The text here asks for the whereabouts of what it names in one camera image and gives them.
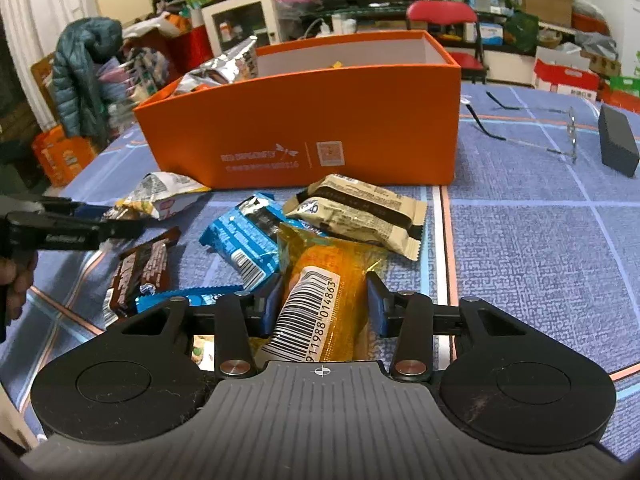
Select yellow orange snack packet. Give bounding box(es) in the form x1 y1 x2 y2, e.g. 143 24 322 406
255 226 387 367

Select beige black snack bar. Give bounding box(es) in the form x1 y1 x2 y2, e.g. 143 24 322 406
282 174 427 261

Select white yellow chip bag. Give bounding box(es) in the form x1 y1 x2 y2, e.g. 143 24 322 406
104 171 210 221

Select person left hand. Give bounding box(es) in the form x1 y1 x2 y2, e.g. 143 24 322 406
1 252 38 320

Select blue cookie packet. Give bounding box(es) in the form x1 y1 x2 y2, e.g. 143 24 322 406
198 192 312 290

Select orange paper bag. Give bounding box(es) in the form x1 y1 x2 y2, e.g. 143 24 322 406
32 126 98 188

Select blue snack bag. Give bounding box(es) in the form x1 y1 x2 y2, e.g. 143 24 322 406
134 285 244 314

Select brown chocolate bar packet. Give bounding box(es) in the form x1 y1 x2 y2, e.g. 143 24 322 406
102 226 181 328

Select blue patterned tablecloth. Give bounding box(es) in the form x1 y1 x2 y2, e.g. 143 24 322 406
1 84 639 460

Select teal puffer jacket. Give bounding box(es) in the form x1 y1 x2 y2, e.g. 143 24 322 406
52 18 124 148

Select orange cardboard box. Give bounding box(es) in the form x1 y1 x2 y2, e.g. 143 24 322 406
134 30 461 190

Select silver snack bag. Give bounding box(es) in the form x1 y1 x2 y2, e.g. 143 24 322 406
174 35 258 96

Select eyeglasses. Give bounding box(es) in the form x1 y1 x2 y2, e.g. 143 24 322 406
462 90 580 165

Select black rectangular block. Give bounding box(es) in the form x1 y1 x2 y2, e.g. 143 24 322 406
598 104 639 178

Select white glass door cabinet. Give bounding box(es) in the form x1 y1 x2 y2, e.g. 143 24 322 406
202 0 282 56

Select red white carton box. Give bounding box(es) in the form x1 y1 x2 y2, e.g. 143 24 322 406
533 58 600 102

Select red folding chair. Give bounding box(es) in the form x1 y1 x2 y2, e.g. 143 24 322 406
406 0 488 84

